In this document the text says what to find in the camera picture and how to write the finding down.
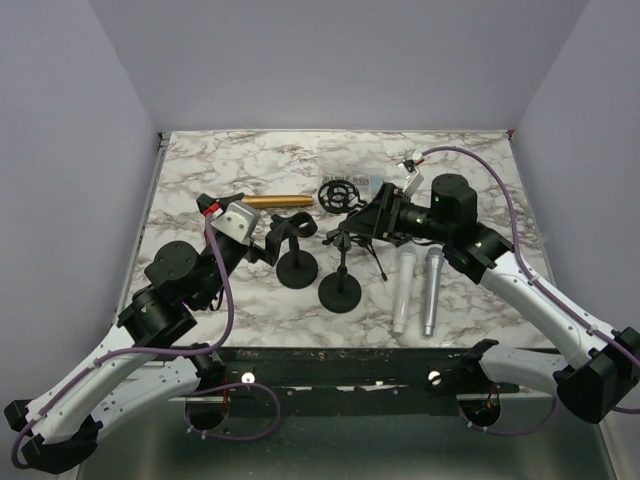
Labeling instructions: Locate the white microphone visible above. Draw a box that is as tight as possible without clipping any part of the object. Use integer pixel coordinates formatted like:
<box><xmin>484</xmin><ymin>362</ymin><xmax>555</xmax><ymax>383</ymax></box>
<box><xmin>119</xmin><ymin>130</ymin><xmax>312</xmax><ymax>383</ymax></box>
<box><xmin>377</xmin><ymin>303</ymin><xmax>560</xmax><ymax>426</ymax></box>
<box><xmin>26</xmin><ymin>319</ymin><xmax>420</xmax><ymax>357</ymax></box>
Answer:
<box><xmin>392</xmin><ymin>245</ymin><xmax>418</xmax><ymax>336</ymax></box>

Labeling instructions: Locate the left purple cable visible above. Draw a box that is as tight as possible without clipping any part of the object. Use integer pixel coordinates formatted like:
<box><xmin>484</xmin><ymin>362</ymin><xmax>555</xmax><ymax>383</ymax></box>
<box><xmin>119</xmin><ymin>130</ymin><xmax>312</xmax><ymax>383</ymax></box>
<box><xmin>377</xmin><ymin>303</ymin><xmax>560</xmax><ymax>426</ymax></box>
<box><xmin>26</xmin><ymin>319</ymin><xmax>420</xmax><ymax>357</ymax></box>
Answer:
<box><xmin>10</xmin><ymin>209</ymin><xmax>281</xmax><ymax>471</ymax></box>

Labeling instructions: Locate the clear screw organizer box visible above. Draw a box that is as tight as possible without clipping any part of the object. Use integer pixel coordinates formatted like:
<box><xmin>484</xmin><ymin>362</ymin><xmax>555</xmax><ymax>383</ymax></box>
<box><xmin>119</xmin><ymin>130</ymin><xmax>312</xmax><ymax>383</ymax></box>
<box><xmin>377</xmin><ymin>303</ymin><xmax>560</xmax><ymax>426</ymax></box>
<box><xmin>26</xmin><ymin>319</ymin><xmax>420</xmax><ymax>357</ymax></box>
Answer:
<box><xmin>317</xmin><ymin>140</ymin><xmax>387</xmax><ymax>201</ymax></box>

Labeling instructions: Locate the black round-base mic stand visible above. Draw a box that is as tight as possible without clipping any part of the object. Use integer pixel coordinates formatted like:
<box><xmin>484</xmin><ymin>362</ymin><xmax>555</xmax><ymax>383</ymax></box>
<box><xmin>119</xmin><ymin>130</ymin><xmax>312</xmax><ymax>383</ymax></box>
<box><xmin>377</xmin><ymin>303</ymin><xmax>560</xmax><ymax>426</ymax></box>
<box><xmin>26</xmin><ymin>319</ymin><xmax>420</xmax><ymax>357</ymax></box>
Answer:
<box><xmin>270</xmin><ymin>212</ymin><xmax>318</xmax><ymax>290</ymax></box>

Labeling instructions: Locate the black shock-mount tripod stand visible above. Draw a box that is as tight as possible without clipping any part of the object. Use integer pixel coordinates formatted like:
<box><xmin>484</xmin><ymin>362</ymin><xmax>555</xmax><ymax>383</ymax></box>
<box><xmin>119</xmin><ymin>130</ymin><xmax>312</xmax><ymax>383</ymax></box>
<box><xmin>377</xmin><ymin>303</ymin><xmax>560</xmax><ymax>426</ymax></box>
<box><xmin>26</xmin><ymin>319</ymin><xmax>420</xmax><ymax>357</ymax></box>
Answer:
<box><xmin>317</xmin><ymin>179</ymin><xmax>388</xmax><ymax>282</ymax></box>

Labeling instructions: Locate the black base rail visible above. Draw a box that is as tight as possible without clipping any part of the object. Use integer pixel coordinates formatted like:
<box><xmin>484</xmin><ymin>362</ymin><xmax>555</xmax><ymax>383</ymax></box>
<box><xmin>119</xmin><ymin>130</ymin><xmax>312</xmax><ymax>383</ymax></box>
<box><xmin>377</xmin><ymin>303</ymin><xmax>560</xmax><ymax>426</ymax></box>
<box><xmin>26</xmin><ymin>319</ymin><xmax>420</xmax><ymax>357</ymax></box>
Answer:
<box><xmin>154</xmin><ymin>344</ymin><xmax>521</xmax><ymax>419</ymax></box>

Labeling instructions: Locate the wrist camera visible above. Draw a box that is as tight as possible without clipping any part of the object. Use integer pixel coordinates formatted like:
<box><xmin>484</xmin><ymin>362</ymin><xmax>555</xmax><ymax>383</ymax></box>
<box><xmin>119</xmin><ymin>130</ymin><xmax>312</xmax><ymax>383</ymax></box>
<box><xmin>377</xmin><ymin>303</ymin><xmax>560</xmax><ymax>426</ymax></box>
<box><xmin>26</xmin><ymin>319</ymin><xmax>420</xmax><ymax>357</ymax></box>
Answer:
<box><xmin>212</xmin><ymin>200</ymin><xmax>261</xmax><ymax>245</ymax></box>
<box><xmin>397</xmin><ymin>157</ymin><xmax>425</xmax><ymax>198</ymax></box>

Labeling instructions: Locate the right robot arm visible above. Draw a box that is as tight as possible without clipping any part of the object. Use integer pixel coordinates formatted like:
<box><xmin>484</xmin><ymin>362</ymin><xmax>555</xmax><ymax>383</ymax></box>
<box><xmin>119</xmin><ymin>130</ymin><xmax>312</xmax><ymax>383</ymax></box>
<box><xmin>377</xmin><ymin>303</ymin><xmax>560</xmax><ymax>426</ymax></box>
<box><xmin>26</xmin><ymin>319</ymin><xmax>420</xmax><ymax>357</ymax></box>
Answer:
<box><xmin>338</xmin><ymin>174</ymin><xmax>639</xmax><ymax>424</ymax></box>

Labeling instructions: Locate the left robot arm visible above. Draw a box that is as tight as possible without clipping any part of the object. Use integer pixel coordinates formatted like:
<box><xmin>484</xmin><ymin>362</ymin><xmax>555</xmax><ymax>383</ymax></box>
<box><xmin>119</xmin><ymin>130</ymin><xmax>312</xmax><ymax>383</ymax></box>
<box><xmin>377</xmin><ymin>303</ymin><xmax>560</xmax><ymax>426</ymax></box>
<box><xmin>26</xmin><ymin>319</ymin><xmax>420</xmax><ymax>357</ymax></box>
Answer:
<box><xmin>4</xmin><ymin>195</ymin><xmax>317</xmax><ymax>475</ymax></box>

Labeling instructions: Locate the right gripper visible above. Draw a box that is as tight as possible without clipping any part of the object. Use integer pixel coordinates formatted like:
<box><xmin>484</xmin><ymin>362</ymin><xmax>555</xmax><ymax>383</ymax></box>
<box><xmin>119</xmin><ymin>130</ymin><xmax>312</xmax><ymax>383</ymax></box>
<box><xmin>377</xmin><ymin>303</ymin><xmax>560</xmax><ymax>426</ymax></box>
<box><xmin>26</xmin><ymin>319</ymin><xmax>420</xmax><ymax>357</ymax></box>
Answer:
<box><xmin>339</xmin><ymin>181</ymin><xmax>453</xmax><ymax>244</ymax></box>

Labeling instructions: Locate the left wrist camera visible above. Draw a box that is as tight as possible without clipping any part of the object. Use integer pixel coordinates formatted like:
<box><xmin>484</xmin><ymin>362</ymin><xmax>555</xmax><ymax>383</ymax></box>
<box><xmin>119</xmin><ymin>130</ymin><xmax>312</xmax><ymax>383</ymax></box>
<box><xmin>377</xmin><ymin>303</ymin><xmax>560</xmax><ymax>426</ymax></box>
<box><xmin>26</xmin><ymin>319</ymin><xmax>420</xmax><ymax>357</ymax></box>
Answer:
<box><xmin>212</xmin><ymin>200</ymin><xmax>261</xmax><ymax>245</ymax></box>

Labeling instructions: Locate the silver microphone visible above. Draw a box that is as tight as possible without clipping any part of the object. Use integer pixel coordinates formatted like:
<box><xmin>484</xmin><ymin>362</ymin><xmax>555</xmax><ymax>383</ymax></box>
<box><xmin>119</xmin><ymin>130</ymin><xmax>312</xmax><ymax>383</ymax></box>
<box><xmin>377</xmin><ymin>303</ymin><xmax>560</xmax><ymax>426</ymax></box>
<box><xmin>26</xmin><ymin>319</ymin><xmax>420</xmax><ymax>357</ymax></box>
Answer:
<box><xmin>420</xmin><ymin>247</ymin><xmax>444</xmax><ymax>338</ymax></box>

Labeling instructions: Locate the gold microphone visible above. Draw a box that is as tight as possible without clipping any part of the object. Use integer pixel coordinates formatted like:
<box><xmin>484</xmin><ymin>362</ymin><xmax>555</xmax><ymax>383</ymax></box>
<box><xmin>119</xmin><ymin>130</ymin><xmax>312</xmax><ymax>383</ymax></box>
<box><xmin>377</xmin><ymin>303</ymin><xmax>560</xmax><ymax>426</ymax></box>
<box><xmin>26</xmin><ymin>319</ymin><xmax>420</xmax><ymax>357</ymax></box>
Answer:
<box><xmin>242</xmin><ymin>195</ymin><xmax>314</xmax><ymax>210</ymax></box>

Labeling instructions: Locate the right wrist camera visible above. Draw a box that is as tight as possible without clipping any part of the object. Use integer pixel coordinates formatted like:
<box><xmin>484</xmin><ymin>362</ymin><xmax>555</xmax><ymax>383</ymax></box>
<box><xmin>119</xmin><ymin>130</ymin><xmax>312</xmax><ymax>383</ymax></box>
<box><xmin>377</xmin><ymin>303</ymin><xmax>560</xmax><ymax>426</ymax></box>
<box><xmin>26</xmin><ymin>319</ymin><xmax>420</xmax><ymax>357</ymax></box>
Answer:
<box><xmin>397</xmin><ymin>157</ymin><xmax>425</xmax><ymax>198</ymax></box>

